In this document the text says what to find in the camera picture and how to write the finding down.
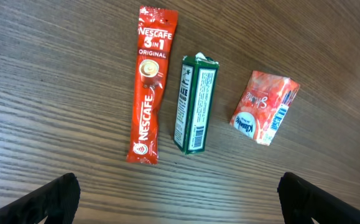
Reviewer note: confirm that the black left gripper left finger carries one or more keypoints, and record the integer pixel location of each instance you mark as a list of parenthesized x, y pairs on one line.
[(55, 202)]

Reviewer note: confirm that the red candy bar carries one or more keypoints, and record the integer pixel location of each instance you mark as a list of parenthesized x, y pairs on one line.
[(156, 30)]

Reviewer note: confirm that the dark green gum pack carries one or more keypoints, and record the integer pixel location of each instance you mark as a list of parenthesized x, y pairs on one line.
[(195, 98)]

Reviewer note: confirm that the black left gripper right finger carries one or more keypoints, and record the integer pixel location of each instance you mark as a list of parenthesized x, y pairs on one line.
[(303, 202)]

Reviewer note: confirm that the small orange white box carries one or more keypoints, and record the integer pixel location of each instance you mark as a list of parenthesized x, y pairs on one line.
[(263, 106)]

